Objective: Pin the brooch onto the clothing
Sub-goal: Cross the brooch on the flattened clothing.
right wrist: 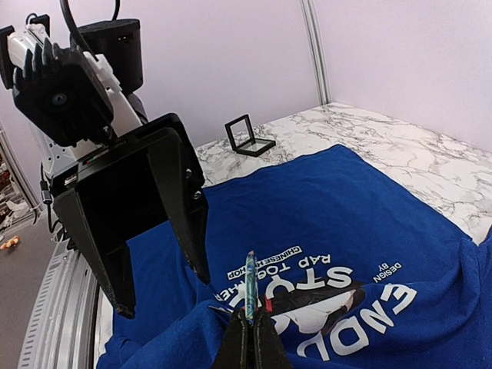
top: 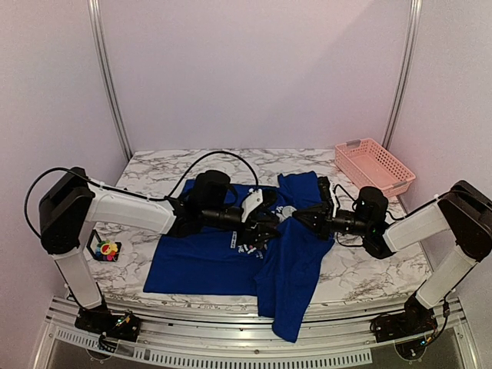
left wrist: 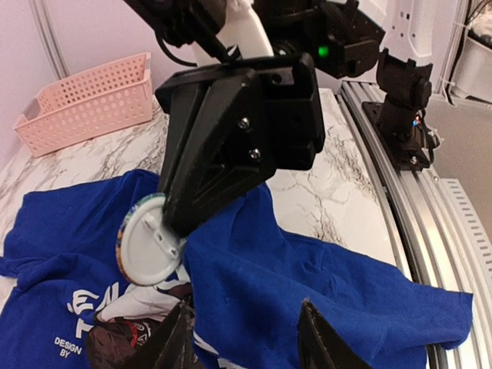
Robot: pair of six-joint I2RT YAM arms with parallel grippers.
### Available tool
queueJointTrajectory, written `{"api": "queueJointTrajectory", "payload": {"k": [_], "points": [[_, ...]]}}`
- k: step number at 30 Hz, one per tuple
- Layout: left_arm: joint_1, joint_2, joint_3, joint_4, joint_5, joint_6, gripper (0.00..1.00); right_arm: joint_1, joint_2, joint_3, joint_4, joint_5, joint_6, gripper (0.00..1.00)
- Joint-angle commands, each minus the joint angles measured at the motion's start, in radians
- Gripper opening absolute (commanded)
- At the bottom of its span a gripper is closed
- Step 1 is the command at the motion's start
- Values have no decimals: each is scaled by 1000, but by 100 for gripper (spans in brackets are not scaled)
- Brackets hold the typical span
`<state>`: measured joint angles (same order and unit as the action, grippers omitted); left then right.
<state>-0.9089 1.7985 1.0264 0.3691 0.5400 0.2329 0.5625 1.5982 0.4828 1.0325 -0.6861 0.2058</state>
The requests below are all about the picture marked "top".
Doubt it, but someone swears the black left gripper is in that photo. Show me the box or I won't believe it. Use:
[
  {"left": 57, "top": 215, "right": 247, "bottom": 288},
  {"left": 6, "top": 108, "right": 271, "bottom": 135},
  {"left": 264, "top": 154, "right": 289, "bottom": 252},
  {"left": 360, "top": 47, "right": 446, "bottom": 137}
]
[{"left": 202, "top": 205, "right": 282, "bottom": 247}]

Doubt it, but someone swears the silver round brooch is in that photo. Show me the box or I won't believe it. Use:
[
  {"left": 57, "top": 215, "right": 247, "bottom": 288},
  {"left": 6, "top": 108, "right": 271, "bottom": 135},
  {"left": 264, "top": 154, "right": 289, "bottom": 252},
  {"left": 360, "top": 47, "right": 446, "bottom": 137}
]
[{"left": 276, "top": 205, "right": 297, "bottom": 222}]

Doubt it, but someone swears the blue printed t-shirt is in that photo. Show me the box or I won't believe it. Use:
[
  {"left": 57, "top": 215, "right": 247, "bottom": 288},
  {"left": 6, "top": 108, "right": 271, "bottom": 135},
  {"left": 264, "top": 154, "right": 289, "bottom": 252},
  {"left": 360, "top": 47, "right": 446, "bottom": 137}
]
[{"left": 143, "top": 171, "right": 334, "bottom": 343}]

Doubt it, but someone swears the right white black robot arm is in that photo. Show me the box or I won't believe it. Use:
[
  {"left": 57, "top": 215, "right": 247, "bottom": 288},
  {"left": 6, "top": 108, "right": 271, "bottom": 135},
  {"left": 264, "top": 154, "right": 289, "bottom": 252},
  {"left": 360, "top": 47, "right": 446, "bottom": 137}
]
[{"left": 292, "top": 178, "right": 491, "bottom": 335}]

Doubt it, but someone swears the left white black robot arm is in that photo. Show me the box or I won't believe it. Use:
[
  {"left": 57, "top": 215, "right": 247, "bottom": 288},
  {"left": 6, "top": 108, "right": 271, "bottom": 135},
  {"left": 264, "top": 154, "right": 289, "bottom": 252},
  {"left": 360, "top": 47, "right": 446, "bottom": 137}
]
[{"left": 38, "top": 168, "right": 280, "bottom": 334}]

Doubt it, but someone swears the black box with flower brooch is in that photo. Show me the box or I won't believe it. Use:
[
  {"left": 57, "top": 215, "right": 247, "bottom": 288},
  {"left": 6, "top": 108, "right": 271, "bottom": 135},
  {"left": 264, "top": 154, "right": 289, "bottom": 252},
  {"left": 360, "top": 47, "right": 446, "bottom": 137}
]
[{"left": 85, "top": 229, "right": 122, "bottom": 263}]

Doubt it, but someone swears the pink perforated plastic basket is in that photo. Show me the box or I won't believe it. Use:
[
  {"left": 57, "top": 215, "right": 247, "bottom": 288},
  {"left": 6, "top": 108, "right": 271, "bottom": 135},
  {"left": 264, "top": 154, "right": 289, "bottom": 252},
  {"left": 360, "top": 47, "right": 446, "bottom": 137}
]
[{"left": 335, "top": 138, "right": 416, "bottom": 198}]

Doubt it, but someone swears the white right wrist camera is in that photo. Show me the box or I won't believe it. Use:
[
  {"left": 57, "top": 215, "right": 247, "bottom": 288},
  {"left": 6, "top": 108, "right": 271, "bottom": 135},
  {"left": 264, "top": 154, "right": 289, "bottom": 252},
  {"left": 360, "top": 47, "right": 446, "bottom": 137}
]
[{"left": 317, "top": 176, "right": 337, "bottom": 217}]

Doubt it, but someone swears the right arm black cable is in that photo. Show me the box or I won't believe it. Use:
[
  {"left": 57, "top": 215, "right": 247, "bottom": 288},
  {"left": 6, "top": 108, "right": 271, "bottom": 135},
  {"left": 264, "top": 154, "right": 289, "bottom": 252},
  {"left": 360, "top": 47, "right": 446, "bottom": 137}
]
[{"left": 332, "top": 184, "right": 408, "bottom": 249}]

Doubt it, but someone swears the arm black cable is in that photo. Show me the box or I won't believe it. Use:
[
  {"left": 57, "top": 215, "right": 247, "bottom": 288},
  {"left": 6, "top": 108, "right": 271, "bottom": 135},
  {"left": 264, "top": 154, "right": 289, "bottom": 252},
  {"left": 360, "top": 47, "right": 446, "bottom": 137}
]
[
  {"left": 22, "top": 149, "right": 261, "bottom": 239},
  {"left": 332, "top": 184, "right": 408, "bottom": 249}
]

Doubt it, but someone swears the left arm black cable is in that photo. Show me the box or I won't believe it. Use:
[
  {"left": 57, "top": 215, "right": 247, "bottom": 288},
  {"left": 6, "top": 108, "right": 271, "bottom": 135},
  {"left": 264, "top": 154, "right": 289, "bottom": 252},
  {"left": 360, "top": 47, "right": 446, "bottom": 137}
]
[{"left": 22, "top": 149, "right": 261, "bottom": 239}]

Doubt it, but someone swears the aluminium front rail frame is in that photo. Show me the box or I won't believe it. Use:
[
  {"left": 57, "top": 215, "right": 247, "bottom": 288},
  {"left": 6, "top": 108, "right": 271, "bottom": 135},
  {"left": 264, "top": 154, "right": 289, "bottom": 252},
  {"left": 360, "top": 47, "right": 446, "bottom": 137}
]
[{"left": 33, "top": 298, "right": 480, "bottom": 368}]

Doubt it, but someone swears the right aluminium corner post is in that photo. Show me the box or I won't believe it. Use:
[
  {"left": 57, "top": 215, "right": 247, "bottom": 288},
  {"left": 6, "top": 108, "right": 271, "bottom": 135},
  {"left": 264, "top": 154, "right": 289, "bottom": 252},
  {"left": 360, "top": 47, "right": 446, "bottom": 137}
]
[{"left": 382, "top": 0, "right": 423, "bottom": 151}]

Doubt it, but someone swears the aluminium corner post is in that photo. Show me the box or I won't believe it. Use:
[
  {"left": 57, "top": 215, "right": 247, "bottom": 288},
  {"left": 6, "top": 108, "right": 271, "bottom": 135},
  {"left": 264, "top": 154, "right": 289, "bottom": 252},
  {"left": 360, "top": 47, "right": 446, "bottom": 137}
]
[
  {"left": 382, "top": 0, "right": 423, "bottom": 151},
  {"left": 88, "top": 0, "right": 133, "bottom": 161}
]

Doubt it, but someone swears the left aluminium corner post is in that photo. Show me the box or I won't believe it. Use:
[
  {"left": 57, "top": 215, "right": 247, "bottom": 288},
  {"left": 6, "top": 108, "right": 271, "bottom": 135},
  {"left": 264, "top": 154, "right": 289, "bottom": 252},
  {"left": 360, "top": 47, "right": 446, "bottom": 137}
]
[{"left": 88, "top": 0, "right": 133, "bottom": 161}]

